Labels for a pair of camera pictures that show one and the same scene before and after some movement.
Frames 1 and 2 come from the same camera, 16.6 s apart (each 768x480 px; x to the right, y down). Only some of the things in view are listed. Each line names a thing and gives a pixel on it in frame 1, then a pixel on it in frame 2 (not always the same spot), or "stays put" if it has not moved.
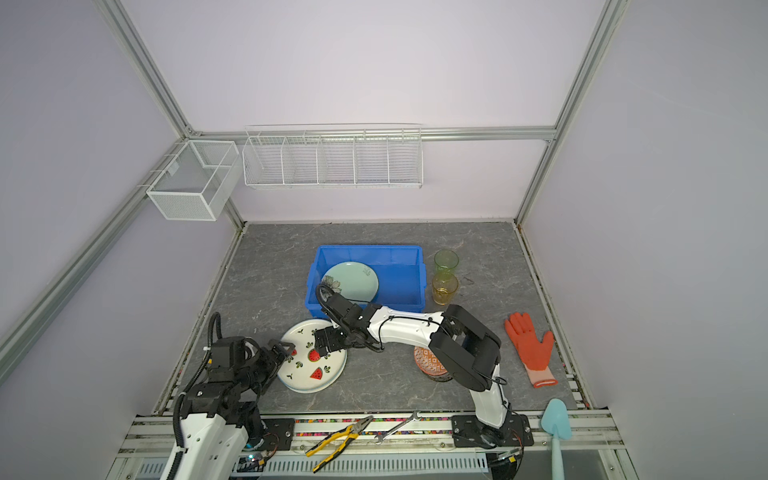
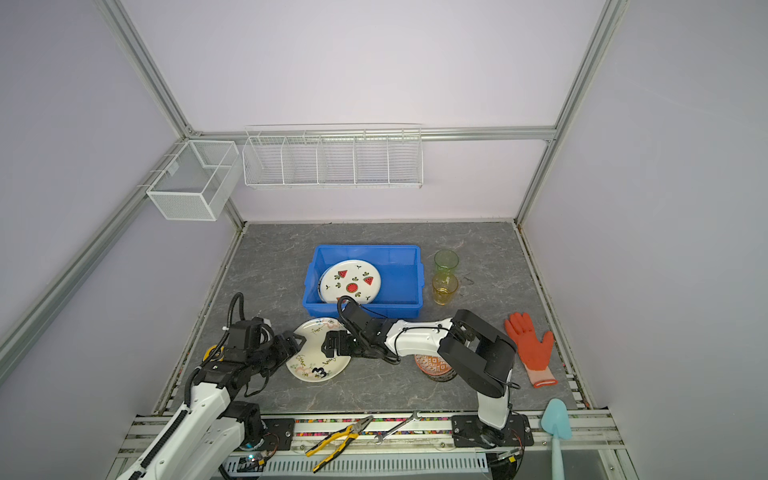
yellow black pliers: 350,432 stays put
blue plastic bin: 400,271 stays put
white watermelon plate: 305,371 → 357,279
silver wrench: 381,437 stays put
